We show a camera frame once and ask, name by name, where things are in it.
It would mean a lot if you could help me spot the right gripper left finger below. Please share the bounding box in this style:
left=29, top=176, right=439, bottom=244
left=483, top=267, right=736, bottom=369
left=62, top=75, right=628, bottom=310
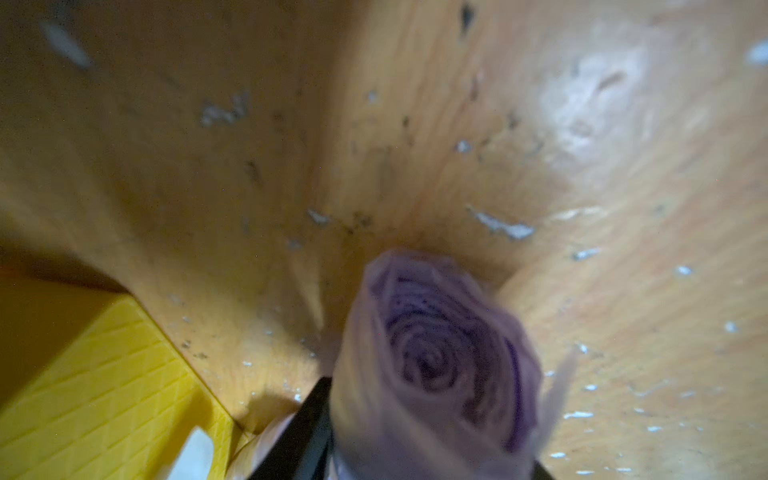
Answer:
left=248, top=377, right=333, bottom=480

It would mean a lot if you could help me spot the purple roll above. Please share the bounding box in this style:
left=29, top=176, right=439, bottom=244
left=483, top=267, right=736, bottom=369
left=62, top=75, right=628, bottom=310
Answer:
left=329, top=250, right=578, bottom=479
left=225, top=413, right=295, bottom=480

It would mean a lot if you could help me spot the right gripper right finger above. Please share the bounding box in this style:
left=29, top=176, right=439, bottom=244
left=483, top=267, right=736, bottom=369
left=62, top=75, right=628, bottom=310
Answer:
left=532, top=461, right=555, bottom=480

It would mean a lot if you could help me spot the yellow bottom drawer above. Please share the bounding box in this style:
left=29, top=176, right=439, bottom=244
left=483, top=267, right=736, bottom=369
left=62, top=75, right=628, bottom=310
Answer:
left=1, top=278, right=247, bottom=479

